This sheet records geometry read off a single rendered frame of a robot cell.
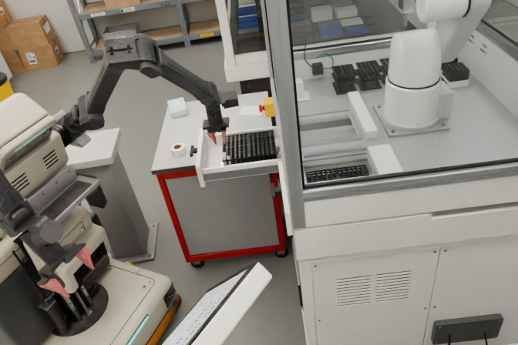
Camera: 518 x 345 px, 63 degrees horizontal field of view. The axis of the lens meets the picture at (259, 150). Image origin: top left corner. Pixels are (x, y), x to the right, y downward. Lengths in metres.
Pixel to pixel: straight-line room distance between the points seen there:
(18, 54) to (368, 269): 5.24
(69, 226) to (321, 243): 0.90
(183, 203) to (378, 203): 1.13
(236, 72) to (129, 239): 1.15
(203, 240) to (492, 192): 1.46
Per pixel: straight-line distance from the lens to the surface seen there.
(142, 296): 2.15
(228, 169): 1.69
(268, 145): 1.80
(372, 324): 1.82
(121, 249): 2.70
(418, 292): 1.71
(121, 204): 2.45
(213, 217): 2.20
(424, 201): 1.35
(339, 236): 1.37
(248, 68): 2.48
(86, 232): 1.76
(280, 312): 2.28
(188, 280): 2.50
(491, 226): 1.53
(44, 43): 5.87
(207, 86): 1.49
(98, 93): 1.39
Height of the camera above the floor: 1.90
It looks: 36 degrees down
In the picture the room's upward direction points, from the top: 9 degrees counter-clockwise
